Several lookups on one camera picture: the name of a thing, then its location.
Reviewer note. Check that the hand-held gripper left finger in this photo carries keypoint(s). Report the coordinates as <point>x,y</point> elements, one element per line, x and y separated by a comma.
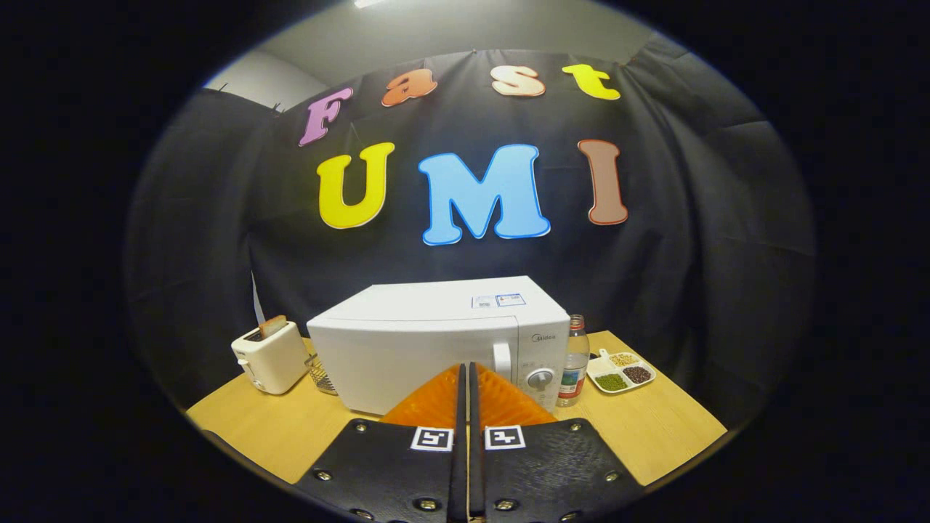
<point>392,472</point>

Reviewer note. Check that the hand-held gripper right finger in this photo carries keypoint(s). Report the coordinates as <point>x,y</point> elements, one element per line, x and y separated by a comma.
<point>552,472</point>

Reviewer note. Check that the white microwave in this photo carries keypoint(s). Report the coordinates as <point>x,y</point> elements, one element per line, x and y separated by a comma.
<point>421,349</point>

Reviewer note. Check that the clear plastic bottle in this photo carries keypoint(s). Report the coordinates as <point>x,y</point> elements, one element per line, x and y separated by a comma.
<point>574,370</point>

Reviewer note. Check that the white divided dish with beans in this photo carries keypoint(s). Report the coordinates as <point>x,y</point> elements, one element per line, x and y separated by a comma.
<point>621,372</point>

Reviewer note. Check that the white toaster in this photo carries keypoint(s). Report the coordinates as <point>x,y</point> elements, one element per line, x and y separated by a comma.
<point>272,359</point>

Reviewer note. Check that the toast slice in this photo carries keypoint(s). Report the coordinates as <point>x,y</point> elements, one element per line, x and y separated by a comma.
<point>273,325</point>

